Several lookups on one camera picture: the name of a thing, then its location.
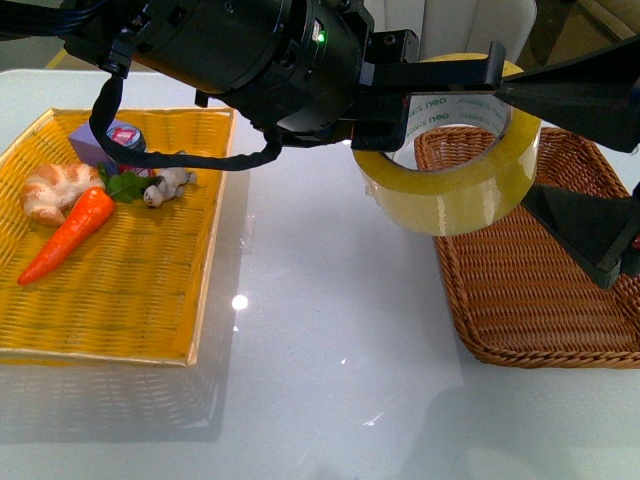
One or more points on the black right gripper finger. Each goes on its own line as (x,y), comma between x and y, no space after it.
(595,96)
(600,235)

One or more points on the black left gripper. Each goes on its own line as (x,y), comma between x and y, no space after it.
(302,67)

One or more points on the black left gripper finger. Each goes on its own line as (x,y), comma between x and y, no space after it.
(466,76)

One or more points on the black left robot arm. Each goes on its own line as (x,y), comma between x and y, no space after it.
(101,33)

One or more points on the yellow wicker basket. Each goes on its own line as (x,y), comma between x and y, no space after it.
(134,291)

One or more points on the small grey plush toy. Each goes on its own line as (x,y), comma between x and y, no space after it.
(169,184)

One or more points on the small round pink-lid jar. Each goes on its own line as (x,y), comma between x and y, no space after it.
(127,136)

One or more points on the purple box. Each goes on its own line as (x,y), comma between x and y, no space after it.
(87,147)

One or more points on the orange toy carrot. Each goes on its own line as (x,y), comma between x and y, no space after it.
(90,212)

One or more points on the toy croissant bread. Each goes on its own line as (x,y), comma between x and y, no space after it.
(50,191)

